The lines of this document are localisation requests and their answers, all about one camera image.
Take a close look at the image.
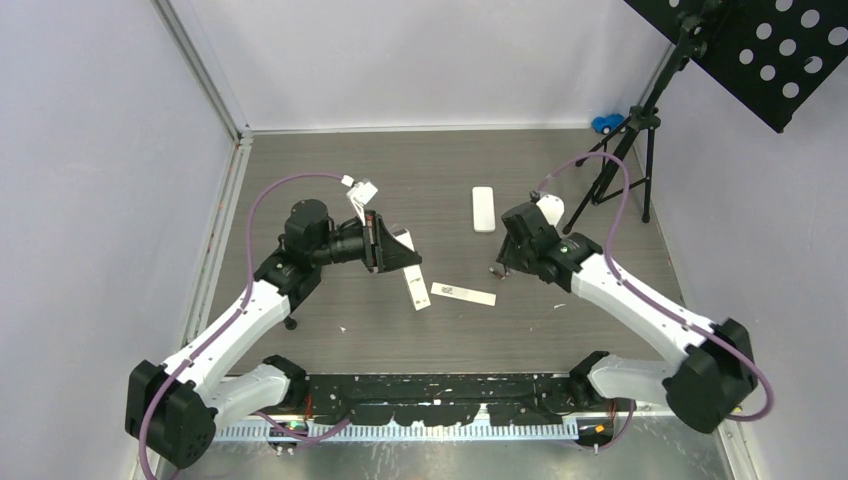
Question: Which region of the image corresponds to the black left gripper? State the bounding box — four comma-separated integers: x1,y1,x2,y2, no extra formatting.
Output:
311,210,420,273

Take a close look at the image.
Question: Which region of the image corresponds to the white rectangular box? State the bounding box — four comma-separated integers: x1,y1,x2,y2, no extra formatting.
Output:
394,229,431,311

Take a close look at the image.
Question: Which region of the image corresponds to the white remote control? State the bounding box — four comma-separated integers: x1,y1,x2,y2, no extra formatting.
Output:
471,186,496,233

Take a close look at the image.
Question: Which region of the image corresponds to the long white battery cover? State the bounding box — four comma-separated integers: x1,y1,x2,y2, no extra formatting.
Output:
430,282,497,307

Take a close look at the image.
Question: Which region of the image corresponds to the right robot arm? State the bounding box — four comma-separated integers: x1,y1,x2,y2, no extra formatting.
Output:
497,195,761,433

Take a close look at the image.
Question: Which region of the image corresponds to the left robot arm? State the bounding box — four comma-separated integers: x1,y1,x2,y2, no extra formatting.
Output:
125,199,422,470

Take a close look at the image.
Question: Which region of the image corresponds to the black tripod stand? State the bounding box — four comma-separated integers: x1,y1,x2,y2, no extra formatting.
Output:
562,13,704,234

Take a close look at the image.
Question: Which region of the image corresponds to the blue toy car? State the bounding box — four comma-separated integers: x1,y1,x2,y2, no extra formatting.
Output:
591,113,626,135

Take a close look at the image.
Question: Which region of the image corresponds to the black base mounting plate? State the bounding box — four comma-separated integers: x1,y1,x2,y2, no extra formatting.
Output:
241,372,637,429

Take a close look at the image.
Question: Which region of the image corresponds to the black perforated music stand tray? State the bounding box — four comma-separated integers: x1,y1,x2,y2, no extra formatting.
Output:
628,0,847,133

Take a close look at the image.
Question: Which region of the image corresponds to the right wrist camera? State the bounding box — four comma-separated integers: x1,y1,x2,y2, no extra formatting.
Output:
530,191,565,229

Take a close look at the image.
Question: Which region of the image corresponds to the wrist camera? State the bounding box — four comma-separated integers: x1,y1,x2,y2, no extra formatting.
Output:
530,191,565,229
341,175,379,224

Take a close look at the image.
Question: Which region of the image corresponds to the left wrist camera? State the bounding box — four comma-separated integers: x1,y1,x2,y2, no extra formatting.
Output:
341,175,379,224

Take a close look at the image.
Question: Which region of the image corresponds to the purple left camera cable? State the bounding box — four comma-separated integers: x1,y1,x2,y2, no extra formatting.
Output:
137,172,356,480

